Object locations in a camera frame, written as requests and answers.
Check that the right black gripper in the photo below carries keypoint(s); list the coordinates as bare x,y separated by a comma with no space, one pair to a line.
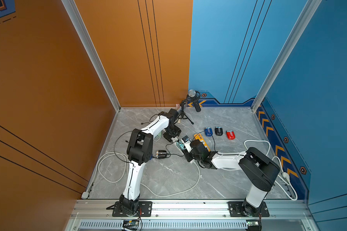
186,156

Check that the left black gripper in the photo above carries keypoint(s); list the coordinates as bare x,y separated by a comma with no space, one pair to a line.
169,137

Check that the yellow power strip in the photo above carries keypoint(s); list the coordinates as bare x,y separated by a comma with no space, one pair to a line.
199,137

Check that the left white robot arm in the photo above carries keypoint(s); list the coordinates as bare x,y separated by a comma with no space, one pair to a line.
140,151

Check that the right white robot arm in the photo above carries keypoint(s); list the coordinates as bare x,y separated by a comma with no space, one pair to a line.
260,170

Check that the teal charger lower white strip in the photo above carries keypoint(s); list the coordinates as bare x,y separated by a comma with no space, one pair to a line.
180,145

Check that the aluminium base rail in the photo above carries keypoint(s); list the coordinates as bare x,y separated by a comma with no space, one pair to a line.
190,215

